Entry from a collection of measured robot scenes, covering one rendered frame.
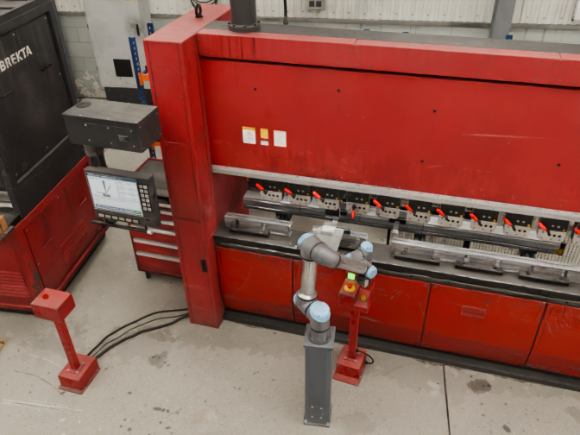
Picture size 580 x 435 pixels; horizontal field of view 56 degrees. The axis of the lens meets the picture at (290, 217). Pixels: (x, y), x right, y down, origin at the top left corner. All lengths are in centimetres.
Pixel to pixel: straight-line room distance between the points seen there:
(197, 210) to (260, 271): 68
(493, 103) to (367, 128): 72
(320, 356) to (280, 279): 89
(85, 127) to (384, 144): 177
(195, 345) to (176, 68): 216
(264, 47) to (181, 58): 48
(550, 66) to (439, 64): 55
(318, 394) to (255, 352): 85
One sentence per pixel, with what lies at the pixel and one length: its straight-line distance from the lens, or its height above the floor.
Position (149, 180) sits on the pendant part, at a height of 158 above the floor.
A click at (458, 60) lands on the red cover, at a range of 316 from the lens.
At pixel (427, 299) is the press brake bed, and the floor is 62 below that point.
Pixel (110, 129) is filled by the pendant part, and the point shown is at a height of 188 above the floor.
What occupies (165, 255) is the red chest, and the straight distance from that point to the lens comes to 476.
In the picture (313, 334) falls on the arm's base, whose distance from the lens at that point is 329.
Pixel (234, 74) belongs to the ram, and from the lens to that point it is 347.
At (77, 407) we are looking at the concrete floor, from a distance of 430.
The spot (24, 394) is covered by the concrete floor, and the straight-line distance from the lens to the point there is 452.
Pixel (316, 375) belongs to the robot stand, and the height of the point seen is 51.
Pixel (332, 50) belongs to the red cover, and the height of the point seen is 226.
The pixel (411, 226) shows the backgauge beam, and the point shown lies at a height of 94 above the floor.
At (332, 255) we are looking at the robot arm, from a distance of 298.
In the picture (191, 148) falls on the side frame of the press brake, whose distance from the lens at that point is 357.
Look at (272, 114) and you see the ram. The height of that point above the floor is 182.
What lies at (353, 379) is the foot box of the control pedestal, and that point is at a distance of 416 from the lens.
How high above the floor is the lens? 324
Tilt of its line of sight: 35 degrees down
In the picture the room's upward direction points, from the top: 1 degrees counter-clockwise
